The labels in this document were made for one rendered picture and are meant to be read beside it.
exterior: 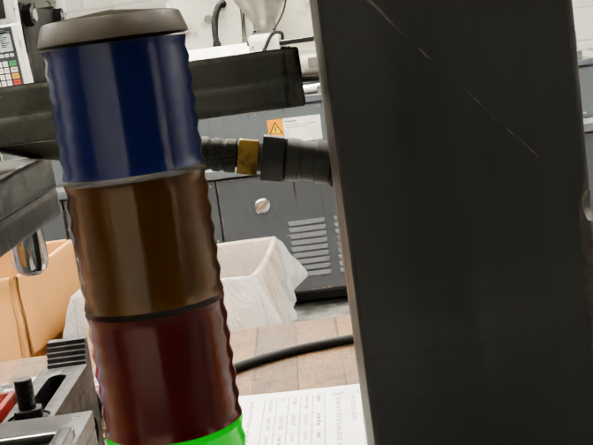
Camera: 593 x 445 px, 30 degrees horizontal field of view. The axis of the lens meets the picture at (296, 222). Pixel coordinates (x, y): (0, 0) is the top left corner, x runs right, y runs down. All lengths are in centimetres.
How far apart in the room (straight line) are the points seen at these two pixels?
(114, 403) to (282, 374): 70
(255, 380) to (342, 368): 8
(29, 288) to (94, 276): 263
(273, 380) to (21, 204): 45
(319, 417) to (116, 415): 58
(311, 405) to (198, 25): 480
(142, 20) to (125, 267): 6
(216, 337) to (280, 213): 476
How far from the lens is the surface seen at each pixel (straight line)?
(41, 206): 62
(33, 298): 293
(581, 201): 50
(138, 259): 28
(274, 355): 104
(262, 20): 532
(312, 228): 505
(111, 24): 28
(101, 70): 28
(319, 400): 90
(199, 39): 563
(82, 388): 82
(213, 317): 29
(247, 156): 62
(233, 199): 506
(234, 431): 30
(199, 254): 29
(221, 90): 50
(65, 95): 28
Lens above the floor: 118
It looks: 9 degrees down
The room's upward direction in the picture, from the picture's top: 8 degrees counter-clockwise
